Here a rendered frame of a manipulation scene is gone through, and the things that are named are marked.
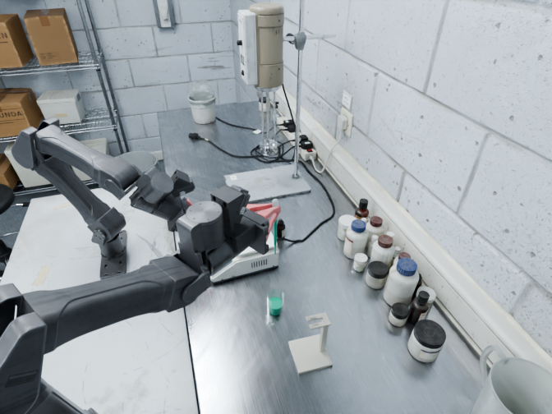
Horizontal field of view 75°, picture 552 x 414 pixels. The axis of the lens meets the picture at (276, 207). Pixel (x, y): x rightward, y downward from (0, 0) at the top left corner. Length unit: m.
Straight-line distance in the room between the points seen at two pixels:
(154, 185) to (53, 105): 2.26
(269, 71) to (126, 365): 0.88
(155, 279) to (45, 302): 0.14
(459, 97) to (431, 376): 0.62
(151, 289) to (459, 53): 0.78
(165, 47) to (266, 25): 2.14
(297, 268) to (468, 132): 0.56
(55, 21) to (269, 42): 1.94
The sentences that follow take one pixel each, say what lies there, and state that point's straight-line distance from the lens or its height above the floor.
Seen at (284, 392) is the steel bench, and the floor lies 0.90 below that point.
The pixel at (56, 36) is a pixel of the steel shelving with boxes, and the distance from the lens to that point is 2.90.
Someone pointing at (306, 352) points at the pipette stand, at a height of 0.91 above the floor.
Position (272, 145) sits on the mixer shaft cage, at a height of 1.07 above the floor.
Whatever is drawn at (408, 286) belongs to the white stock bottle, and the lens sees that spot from 0.96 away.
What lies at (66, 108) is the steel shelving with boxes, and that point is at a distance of 3.08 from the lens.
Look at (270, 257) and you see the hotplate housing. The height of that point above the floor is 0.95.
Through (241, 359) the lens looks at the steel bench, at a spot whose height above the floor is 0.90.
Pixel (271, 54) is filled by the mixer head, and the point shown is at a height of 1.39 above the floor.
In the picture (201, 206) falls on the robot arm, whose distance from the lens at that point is 0.60.
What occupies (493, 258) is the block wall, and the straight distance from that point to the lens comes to 0.94.
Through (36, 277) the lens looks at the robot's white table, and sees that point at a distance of 1.25.
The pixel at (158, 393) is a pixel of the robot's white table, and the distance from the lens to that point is 0.90.
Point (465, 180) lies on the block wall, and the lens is 0.95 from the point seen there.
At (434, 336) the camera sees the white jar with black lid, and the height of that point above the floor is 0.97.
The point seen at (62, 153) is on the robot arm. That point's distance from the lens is 1.02.
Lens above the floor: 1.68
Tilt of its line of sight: 37 degrees down
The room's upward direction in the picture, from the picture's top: straight up
